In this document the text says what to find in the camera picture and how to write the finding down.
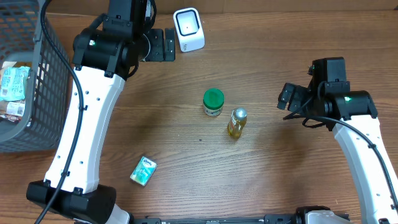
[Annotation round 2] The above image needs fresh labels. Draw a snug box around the yellow drink bottle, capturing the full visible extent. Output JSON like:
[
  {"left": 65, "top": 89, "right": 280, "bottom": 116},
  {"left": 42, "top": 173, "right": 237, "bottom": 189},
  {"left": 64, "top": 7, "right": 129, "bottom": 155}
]
[{"left": 227, "top": 107, "right": 248, "bottom": 139}]

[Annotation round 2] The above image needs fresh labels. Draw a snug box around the green lid jar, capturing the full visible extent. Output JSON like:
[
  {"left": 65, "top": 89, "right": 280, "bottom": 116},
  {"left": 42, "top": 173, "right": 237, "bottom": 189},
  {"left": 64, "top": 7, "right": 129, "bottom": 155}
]
[{"left": 203, "top": 88, "right": 224, "bottom": 116}]

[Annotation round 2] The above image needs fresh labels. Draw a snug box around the teal tissue pack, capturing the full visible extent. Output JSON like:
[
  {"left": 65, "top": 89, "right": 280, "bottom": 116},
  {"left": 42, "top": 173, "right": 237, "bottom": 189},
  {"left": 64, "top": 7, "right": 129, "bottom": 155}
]
[{"left": 130, "top": 156, "right": 157, "bottom": 186}]

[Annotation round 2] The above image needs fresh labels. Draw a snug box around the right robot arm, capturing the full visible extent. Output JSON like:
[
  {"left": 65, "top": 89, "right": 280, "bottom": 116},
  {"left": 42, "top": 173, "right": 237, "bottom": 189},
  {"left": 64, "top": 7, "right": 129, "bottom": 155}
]
[{"left": 277, "top": 57, "right": 397, "bottom": 223}]

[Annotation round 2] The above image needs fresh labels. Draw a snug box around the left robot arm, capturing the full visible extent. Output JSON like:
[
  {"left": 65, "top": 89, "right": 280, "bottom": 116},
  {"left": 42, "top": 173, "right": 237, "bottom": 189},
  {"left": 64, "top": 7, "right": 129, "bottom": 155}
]
[{"left": 26, "top": 1, "right": 175, "bottom": 223}]

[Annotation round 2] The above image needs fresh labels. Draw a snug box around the white barcode scanner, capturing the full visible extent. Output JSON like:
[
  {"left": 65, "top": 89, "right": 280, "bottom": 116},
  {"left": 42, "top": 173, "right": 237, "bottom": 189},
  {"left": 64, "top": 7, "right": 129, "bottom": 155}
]
[{"left": 173, "top": 7, "right": 205, "bottom": 53}]

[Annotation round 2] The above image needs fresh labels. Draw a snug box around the grey plastic mesh basket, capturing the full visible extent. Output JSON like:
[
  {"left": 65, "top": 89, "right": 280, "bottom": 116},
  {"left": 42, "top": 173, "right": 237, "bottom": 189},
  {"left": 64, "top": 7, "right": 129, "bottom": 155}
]
[{"left": 1, "top": 0, "right": 69, "bottom": 152}]

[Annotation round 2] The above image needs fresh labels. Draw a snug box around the teal snack packet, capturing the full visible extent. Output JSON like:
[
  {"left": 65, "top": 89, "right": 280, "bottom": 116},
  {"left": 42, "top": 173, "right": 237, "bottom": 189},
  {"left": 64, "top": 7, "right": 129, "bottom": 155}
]
[{"left": 1, "top": 67, "right": 30, "bottom": 101}]

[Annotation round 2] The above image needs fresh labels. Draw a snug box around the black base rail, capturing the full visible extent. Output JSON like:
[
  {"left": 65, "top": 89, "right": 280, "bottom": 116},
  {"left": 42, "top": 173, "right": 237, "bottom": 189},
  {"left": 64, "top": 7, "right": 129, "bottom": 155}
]
[{"left": 133, "top": 214, "right": 306, "bottom": 224}]

